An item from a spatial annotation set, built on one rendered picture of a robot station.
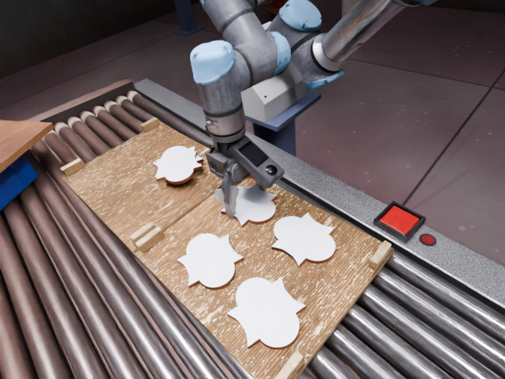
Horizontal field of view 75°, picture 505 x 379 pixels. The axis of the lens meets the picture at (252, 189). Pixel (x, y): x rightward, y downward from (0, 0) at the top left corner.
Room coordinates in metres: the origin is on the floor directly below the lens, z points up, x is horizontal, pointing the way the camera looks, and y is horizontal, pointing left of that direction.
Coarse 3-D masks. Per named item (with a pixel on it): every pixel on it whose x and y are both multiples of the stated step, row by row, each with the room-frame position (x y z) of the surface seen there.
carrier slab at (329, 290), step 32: (288, 192) 0.57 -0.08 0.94; (192, 224) 0.51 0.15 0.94; (224, 224) 0.50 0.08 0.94; (256, 224) 0.48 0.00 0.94; (160, 256) 0.44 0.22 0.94; (256, 256) 0.40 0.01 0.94; (288, 256) 0.38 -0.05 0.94; (352, 256) 0.36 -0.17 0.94; (192, 288) 0.35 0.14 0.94; (224, 288) 0.34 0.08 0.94; (288, 288) 0.32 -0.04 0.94; (320, 288) 0.30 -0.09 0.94; (352, 288) 0.29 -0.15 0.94; (224, 320) 0.27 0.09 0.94; (320, 320) 0.25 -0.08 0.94; (256, 352) 0.21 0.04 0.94; (288, 352) 0.20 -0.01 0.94
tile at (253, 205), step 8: (256, 184) 0.60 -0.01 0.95; (240, 192) 0.58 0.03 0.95; (248, 192) 0.58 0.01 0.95; (256, 192) 0.57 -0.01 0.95; (264, 192) 0.57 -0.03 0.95; (240, 200) 0.55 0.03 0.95; (248, 200) 0.55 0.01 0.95; (256, 200) 0.54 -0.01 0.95; (264, 200) 0.54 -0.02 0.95; (272, 200) 0.54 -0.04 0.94; (224, 208) 0.53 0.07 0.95; (240, 208) 0.53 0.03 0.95; (248, 208) 0.52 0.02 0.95; (256, 208) 0.52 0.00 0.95; (264, 208) 0.51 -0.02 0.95; (272, 208) 0.51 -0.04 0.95; (240, 216) 0.50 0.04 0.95; (248, 216) 0.50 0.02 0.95; (256, 216) 0.50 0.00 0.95; (264, 216) 0.49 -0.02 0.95; (272, 216) 0.49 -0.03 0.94; (240, 224) 0.48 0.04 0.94
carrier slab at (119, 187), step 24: (120, 144) 0.90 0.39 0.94; (144, 144) 0.88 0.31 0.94; (168, 144) 0.85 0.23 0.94; (192, 144) 0.83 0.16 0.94; (96, 168) 0.79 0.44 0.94; (120, 168) 0.77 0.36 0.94; (144, 168) 0.75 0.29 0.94; (96, 192) 0.68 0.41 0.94; (120, 192) 0.67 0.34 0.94; (144, 192) 0.65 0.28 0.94; (168, 192) 0.64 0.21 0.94; (192, 192) 0.62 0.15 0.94; (120, 216) 0.58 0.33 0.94; (144, 216) 0.56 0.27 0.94; (168, 216) 0.55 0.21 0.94; (120, 240) 0.51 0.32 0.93
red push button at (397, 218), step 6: (390, 210) 0.47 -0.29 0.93; (396, 210) 0.46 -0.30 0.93; (402, 210) 0.46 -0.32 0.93; (384, 216) 0.45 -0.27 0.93; (390, 216) 0.45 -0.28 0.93; (396, 216) 0.45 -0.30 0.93; (402, 216) 0.44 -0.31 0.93; (408, 216) 0.44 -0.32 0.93; (414, 216) 0.44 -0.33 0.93; (384, 222) 0.44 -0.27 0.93; (390, 222) 0.43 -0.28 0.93; (396, 222) 0.43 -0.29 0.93; (402, 222) 0.43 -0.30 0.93; (408, 222) 0.43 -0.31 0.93; (414, 222) 0.42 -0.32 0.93; (396, 228) 0.42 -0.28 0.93; (402, 228) 0.41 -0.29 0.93; (408, 228) 0.41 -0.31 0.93
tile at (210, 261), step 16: (192, 240) 0.46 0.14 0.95; (208, 240) 0.45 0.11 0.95; (224, 240) 0.44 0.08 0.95; (192, 256) 0.41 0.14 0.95; (208, 256) 0.41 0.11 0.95; (224, 256) 0.40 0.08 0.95; (240, 256) 0.39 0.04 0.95; (192, 272) 0.38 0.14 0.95; (208, 272) 0.37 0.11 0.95; (224, 272) 0.36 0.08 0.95; (208, 288) 0.34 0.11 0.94
